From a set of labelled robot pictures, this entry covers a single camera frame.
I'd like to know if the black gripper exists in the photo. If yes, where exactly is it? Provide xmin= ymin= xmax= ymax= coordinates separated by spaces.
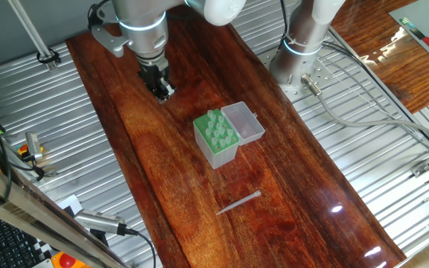
xmin=136 ymin=61 xmax=177 ymax=104

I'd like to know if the translucent tip box green rack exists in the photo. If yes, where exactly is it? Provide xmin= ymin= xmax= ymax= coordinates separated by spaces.
xmin=193 ymin=108 xmax=241 ymax=170

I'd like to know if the clear hinged box lid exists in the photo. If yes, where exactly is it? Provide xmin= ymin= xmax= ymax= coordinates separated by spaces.
xmin=220 ymin=100 xmax=267 ymax=147

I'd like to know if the glossy wood grain board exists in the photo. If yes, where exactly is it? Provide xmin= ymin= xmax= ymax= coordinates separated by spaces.
xmin=329 ymin=0 xmax=429 ymax=115
xmin=65 ymin=0 xmax=407 ymax=268

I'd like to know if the silver metal clamp device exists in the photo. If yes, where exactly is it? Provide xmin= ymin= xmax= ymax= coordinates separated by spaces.
xmin=25 ymin=131 xmax=45 ymax=162

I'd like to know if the slanted aluminium pole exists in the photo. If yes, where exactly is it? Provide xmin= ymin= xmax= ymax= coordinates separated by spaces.
xmin=7 ymin=0 xmax=58 ymax=72

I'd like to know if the black white calibration sheet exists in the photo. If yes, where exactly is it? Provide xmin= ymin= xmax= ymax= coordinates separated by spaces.
xmin=31 ymin=193 xmax=85 ymax=264

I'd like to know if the orange emergency stop box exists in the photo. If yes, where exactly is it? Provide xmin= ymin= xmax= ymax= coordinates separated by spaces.
xmin=49 ymin=251 xmax=92 ymax=268

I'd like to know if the black keyboard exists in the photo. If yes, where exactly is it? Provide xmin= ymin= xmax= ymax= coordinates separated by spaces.
xmin=0 ymin=208 xmax=54 ymax=268

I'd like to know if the small multicolour strip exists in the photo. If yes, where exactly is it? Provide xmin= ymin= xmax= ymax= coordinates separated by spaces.
xmin=399 ymin=16 xmax=417 ymax=30

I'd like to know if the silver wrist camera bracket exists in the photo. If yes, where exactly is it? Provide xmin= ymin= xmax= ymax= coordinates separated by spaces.
xmin=90 ymin=22 xmax=132 ymax=59

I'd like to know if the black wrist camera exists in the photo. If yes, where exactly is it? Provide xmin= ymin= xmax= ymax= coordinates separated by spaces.
xmin=86 ymin=1 xmax=106 ymax=31

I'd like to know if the black ring clamp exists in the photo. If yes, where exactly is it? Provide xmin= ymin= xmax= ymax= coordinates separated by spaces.
xmin=36 ymin=47 xmax=62 ymax=65

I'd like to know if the black hanging cable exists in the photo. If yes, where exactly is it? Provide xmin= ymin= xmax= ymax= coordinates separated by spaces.
xmin=278 ymin=0 xmax=290 ymax=49

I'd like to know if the silver ribbed exterior camera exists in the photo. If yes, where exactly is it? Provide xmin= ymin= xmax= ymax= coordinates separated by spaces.
xmin=73 ymin=208 xmax=129 ymax=237

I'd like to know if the grey cable metal connector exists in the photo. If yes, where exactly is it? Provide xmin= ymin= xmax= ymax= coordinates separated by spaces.
xmin=299 ymin=73 xmax=429 ymax=148

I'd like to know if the thin black cable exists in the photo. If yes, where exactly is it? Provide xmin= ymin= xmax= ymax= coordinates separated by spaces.
xmin=20 ymin=154 xmax=57 ymax=183

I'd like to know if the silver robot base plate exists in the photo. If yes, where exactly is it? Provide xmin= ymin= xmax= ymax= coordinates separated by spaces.
xmin=258 ymin=44 xmax=352 ymax=104

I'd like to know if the black exterior camera cable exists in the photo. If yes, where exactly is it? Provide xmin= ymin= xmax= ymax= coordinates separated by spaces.
xmin=124 ymin=227 xmax=158 ymax=268

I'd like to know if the stainless steel frame bar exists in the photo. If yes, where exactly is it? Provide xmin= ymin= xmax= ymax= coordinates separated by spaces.
xmin=0 ymin=152 xmax=128 ymax=268

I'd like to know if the silver corner bracket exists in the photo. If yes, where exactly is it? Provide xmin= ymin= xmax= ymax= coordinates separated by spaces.
xmin=410 ymin=160 xmax=429 ymax=178

